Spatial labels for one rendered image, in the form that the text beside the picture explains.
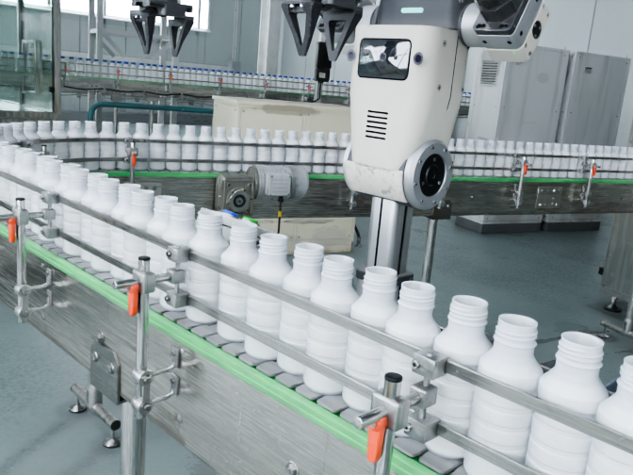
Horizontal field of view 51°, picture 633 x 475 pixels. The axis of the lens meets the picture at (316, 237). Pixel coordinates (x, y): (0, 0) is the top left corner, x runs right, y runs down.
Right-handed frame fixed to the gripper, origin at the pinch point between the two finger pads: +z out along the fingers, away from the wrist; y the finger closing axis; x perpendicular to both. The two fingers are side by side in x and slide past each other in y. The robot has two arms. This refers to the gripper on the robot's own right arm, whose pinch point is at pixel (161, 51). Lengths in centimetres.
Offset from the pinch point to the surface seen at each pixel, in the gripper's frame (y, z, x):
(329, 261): 18, 23, 67
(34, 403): -25, 140, -129
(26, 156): 17.0, 24.1, -24.3
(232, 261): 18, 28, 49
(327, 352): 18, 34, 69
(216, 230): 15, 25, 42
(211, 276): 16, 32, 43
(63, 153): -22, 34, -96
